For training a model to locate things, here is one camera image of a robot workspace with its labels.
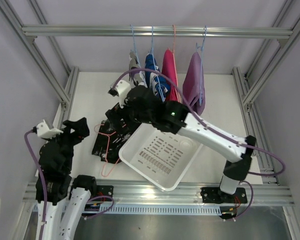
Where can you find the lilac purple trousers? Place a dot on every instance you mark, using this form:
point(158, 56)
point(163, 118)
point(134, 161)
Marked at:
point(193, 87)

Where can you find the left aluminium frame post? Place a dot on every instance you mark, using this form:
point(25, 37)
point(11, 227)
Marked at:
point(65, 94)

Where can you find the black white patterned trousers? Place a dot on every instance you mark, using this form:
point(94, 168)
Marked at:
point(116, 142)

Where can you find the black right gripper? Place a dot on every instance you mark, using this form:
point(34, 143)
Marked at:
point(115, 115)

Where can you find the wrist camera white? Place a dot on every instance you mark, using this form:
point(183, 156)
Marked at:
point(45, 131)
point(120, 90)

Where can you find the blue white patterned trousers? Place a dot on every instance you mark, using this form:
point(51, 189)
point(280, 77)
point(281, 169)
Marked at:
point(151, 80)

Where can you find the right aluminium frame post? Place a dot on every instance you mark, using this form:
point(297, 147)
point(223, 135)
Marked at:
point(269, 95)

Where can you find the aluminium frame post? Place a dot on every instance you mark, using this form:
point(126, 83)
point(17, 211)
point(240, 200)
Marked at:
point(269, 95)
point(65, 94)

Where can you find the magenta trousers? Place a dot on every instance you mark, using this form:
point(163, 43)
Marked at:
point(169, 70)

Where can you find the white plastic basket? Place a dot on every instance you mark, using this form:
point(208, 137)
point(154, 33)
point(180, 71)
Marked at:
point(160, 157)

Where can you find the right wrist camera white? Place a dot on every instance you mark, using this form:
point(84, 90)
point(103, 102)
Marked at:
point(120, 90)

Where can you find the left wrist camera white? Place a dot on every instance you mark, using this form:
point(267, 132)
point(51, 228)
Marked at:
point(45, 131)

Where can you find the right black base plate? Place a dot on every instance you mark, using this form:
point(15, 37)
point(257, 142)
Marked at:
point(213, 195)

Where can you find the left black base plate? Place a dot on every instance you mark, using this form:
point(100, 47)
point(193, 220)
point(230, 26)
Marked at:
point(103, 192)

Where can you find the front aluminium rail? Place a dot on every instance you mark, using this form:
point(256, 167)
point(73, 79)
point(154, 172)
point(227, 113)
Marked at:
point(144, 193)

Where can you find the aluminium hanging rail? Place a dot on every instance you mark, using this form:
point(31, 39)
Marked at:
point(156, 31)

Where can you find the purple camouflage trousers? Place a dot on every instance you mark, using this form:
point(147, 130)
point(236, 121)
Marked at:
point(137, 77)

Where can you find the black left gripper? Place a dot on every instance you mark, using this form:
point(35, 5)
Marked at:
point(81, 130)

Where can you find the slotted cable duct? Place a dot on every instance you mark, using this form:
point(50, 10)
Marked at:
point(140, 209)

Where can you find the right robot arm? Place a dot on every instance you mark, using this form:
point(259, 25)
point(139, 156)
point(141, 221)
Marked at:
point(139, 105)

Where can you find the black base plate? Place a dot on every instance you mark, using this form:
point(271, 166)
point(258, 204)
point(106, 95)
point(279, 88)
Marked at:
point(103, 192)
point(213, 195)

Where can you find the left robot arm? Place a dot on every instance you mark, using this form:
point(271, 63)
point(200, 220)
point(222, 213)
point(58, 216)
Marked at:
point(60, 198)

